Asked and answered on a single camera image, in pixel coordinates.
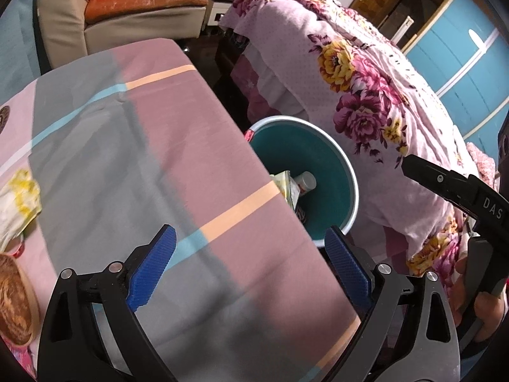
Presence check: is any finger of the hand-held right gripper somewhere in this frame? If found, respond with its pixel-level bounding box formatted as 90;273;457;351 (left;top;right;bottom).
401;154;478;216

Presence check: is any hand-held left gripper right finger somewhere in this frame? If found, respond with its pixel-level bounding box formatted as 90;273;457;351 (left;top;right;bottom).
324;226;460;382

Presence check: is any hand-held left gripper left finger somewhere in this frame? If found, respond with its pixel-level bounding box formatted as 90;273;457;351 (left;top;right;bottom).
38;225;179;382

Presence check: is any small white bottle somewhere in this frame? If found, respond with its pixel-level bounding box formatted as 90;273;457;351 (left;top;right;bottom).
295;171;317;196

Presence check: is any orange and white snack packet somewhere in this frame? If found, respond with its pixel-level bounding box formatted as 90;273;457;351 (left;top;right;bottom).
269;170;308;223

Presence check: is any teal plastic bin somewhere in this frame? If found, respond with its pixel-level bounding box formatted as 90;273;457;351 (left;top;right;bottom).
244;116;359;249

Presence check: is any yellow and white wrapper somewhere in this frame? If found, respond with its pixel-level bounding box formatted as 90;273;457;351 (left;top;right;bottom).
0;168;43;252

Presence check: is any person's right hand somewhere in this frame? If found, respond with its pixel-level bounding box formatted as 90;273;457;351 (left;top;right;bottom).
453;257;509;329

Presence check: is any pink textured pillow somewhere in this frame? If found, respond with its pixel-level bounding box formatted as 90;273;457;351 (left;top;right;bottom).
465;141;499;192

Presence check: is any blue wardrobe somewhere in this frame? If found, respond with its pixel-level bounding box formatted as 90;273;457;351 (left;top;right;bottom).
406;0;509;152

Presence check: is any floral pink blanket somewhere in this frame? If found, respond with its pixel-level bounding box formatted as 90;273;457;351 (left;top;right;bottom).
220;0;498;287

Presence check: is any plaid tablecloth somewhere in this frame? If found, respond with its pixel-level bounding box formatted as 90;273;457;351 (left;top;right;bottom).
0;38;362;378

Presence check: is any pink bed sheet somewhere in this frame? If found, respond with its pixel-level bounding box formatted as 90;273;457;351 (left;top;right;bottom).
232;53;313;118

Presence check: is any light blue curtain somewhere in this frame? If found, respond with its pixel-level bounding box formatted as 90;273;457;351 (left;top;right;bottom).
0;0;44;96

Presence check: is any beige and orange sofa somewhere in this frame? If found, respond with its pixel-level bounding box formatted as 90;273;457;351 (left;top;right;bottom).
37;0;209;70

